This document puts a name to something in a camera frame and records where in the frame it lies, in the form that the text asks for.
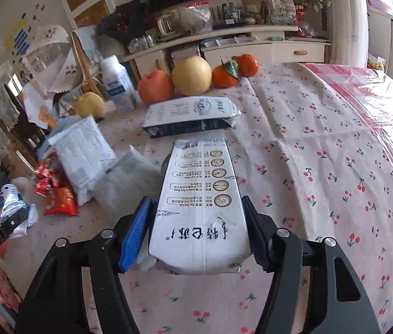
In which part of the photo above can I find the orange tangerine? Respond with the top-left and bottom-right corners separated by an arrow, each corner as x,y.
212,61 -> 239,88
232,53 -> 260,78

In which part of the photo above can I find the white mesh food cover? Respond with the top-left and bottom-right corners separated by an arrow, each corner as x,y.
23,24 -> 82,96

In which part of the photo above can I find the red snack wrapper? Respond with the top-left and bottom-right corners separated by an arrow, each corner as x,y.
35,158 -> 79,216

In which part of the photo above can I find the orange tangerine right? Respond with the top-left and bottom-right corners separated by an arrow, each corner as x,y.
232,53 -> 260,78

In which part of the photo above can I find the pink striped plastic sheet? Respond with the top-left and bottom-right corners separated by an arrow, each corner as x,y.
303,63 -> 393,166

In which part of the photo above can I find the white upright bottle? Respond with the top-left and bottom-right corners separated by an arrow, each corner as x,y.
100,55 -> 137,113

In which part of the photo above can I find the grey foil package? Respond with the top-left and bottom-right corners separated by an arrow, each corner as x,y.
48,116 -> 117,206

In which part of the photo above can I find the red apple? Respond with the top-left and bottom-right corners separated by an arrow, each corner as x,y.
138,69 -> 174,105

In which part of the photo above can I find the cream tv cabinet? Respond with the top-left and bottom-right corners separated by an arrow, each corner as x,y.
122,25 -> 331,79

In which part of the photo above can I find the cherry print tablecloth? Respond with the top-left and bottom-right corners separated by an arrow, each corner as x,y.
0,61 -> 393,334

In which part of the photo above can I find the white milk carton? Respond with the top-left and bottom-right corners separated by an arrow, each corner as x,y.
149,138 -> 251,275

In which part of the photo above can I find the dark blue white carton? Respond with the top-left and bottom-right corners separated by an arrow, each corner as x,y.
143,97 -> 241,138

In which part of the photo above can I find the orange tangerine left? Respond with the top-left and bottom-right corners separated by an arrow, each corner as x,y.
212,61 -> 239,88

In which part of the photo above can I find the yellow pear right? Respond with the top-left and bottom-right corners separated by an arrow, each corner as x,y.
172,56 -> 212,96

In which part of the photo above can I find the light wooden chair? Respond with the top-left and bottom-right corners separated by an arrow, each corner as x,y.
71,25 -> 105,100

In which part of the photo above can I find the crushed white bottle blue cap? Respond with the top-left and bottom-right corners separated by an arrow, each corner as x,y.
0,184 -> 38,239

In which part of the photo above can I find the clear plastic bag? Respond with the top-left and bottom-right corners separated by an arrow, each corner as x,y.
177,5 -> 213,35

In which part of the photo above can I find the dark flower bouquet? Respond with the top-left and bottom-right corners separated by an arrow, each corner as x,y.
97,0 -> 156,45

